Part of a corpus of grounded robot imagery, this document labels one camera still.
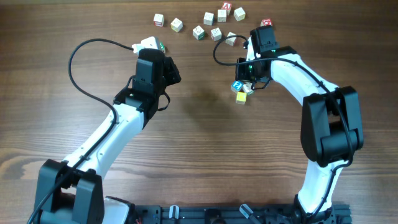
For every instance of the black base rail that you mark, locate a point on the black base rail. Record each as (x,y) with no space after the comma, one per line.
(278,213)

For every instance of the blue number 2 block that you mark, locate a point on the blue number 2 block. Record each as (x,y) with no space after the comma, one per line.
(237,86)

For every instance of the yellow K block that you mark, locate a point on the yellow K block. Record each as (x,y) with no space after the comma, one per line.
(241,98)

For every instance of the white block red side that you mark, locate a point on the white block red side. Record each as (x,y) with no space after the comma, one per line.
(208,18)

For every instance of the red A block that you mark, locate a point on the red A block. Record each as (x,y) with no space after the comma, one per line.
(227,6)

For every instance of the red letter block far left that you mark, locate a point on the red letter block far left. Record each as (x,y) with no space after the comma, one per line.
(159,20)

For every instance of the blue edged Y block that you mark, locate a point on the blue edged Y block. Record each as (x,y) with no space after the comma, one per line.
(231,39)

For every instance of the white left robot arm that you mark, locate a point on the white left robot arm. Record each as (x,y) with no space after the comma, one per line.
(71,191)

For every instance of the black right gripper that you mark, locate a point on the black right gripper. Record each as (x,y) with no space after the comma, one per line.
(240,74)

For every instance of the green J soccer ball block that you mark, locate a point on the green J soccer ball block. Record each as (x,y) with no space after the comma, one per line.
(162,47)

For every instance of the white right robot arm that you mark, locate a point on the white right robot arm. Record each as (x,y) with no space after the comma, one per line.
(331,127)

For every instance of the red edged I block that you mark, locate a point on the red edged I block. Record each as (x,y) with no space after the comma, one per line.
(216,34)

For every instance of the green edged Z block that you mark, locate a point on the green edged Z block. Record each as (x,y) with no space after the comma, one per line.
(199,33)

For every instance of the red O block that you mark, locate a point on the red O block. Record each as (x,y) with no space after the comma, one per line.
(267,22)

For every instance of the white block green side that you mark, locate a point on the white block green side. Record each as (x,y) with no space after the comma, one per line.
(221,15)

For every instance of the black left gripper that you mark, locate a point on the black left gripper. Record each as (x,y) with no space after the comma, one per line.
(171,71)

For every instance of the yellow S block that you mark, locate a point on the yellow S block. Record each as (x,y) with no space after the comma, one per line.
(239,14)

